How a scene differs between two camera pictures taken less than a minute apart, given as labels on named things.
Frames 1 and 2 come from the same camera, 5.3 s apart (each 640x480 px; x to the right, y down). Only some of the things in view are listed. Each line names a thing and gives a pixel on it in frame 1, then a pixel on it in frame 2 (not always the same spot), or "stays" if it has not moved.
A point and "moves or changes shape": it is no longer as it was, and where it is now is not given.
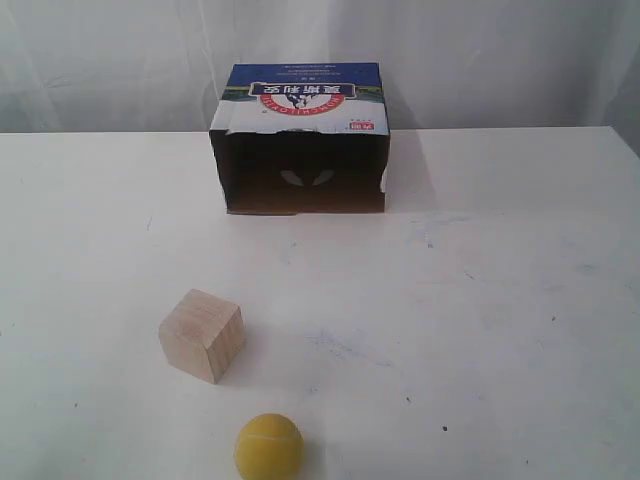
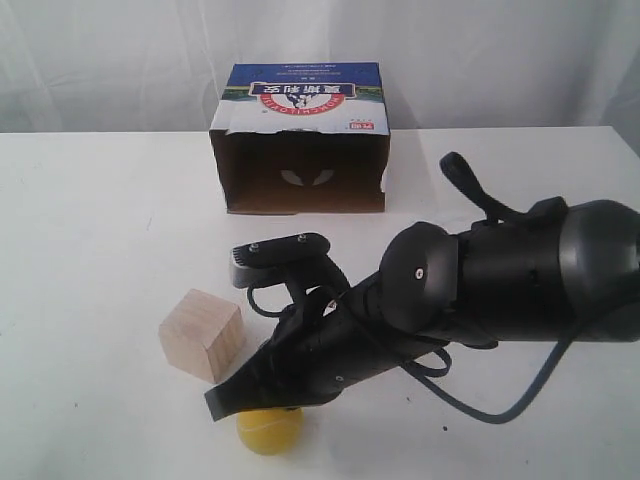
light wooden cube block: [203, 335] stays
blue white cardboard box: [308, 137] stays
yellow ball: [269, 447] moves or changes shape
